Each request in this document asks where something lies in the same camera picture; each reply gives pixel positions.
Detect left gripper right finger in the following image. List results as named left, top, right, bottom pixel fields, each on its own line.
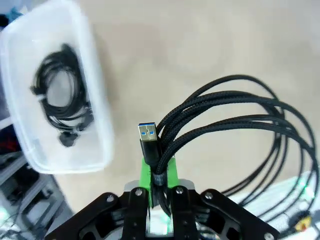
left=164, top=156, right=281, bottom=240

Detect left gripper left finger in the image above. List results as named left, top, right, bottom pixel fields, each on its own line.
left=44, top=157, right=154, bottom=240

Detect black braided USB cable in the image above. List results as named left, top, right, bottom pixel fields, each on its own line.
left=137, top=73, right=320, bottom=223

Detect black power cable angled plug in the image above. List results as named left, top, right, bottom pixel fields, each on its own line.
left=29, top=43, right=95, bottom=149

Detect grey storage shelf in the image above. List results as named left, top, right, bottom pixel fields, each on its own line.
left=0, top=117, right=73, bottom=240

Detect yellow emergency stop button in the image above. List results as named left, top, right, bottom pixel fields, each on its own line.
left=294, top=215, right=313, bottom=231

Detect clear plastic storage bin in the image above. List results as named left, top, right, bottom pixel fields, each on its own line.
left=0, top=0, right=116, bottom=175

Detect aluminium rail frame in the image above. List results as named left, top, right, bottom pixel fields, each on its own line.
left=224, top=169, right=320, bottom=240

